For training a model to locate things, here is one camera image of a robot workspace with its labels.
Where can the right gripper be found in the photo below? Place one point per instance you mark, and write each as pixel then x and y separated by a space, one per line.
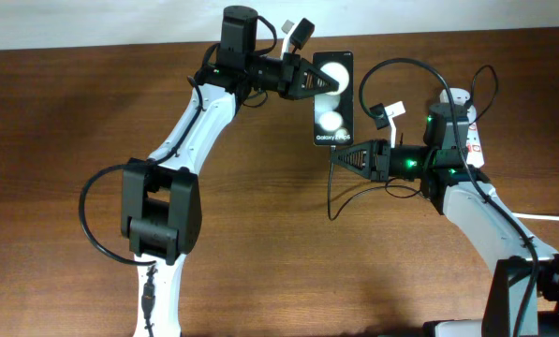
pixel 378 171

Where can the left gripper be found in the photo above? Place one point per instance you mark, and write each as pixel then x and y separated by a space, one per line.
pixel 294 88

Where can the black smartphone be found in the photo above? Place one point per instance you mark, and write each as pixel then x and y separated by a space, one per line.
pixel 333 111

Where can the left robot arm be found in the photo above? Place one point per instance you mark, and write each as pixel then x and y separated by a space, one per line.
pixel 161 210

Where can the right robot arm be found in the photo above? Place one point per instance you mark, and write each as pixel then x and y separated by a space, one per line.
pixel 524 294

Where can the white power strip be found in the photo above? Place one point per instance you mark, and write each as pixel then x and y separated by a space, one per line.
pixel 475 154

